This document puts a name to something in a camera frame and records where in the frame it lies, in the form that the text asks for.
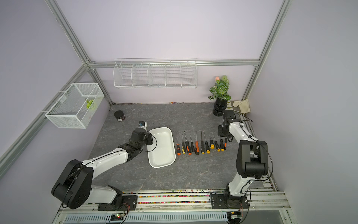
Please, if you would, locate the yellow handled screwdriver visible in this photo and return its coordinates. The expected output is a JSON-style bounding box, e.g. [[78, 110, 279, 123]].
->
[[220, 136, 225, 151]]

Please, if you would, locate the black yellow long screwdriver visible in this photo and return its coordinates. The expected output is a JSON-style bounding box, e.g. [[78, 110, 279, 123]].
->
[[213, 135, 221, 152]]

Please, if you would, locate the black yellow stubby screwdriver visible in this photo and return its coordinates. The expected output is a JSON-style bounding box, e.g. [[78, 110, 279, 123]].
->
[[203, 132, 210, 154]]

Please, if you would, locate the white storage box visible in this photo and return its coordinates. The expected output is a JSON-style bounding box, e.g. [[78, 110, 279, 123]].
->
[[147, 127, 176, 169]]

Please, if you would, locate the yellow collar screwdriver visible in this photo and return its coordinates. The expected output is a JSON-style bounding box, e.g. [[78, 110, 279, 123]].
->
[[200, 131, 206, 154]]

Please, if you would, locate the black handled screwdriver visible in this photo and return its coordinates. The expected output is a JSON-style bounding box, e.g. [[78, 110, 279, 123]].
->
[[190, 135, 195, 154]]

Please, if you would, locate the small orange black screwdriver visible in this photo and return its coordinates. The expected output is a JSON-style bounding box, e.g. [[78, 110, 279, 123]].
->
[[184, 131, 192, 155]]

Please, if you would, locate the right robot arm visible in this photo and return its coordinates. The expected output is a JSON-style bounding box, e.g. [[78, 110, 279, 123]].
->
[[218, 110, 269, 198]]

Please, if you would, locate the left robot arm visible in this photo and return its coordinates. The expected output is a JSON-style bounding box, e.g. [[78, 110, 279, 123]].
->
[[51, 127, 157, 211]]

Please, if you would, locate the beige cloth bag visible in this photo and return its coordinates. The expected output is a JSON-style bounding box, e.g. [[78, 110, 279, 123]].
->
[[226, 99, 251, 114]]

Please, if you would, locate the black jar with label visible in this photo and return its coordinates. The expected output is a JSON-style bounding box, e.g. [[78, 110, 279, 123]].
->
[[114, 110, 125, 122]]

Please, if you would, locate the potted green plant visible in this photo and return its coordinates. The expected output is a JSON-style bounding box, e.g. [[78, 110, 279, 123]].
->
[[208, 76, 231, 117]]

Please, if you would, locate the green object in basket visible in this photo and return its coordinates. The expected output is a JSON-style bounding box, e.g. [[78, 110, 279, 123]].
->
[[86, 99, 95, 110]]

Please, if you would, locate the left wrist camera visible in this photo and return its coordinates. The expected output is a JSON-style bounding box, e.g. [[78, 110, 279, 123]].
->
[[138, 121, 147, 129]]

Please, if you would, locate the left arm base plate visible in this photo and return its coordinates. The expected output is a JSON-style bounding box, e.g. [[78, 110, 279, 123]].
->
[[98, 195, 138, 211]]

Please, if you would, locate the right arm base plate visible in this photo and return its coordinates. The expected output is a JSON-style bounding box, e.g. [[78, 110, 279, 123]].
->
[[208, 192, 249, 210]]

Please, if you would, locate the white mesh wall basket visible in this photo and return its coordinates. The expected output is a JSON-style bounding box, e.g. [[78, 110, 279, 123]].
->
[[45, 83, 104, 129]]

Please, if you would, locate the white wire wall shelf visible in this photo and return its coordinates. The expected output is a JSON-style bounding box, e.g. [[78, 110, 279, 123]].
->
[[113, 58, 198, 88]]

